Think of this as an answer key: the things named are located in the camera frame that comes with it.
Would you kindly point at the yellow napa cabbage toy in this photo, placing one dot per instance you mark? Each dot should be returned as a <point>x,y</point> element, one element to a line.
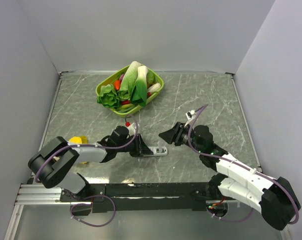
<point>79,140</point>

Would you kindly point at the green lettuce toy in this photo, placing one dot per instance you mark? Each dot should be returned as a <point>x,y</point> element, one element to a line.
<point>108,97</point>

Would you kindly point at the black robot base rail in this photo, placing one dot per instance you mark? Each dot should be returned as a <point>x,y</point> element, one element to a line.
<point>106,197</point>

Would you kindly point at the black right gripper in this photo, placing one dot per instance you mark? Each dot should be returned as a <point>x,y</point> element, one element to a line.
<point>174,134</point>

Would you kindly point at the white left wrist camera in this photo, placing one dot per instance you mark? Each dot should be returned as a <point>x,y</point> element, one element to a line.
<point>132,127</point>

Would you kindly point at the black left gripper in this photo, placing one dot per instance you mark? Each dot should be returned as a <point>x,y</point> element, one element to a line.
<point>144,150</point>

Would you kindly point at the light green plastic basket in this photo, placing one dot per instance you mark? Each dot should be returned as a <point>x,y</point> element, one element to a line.
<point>152,78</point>

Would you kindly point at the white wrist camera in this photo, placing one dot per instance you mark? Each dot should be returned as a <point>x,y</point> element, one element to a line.
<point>190,115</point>
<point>132,127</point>

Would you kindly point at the light green cabbage toy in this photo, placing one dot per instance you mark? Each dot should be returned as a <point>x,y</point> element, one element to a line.
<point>128,81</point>

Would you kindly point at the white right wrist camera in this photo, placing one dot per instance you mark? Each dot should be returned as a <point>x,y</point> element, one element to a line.
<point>190,115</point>

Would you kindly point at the orange carrot toy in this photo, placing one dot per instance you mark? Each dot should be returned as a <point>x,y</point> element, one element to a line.
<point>117,84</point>

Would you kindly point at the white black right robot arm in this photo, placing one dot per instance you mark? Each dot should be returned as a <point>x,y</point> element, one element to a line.
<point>273,198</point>

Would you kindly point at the red chili pepper toy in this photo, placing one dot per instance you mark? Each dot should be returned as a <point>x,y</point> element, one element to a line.
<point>125,102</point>

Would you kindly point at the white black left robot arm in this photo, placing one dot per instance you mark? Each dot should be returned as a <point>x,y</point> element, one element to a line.
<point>52,164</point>

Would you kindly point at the dark green bok choy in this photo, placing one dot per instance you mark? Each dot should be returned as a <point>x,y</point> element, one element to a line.
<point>139,93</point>

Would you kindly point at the white remote battery cover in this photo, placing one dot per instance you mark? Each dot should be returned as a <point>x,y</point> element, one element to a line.
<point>160,145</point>

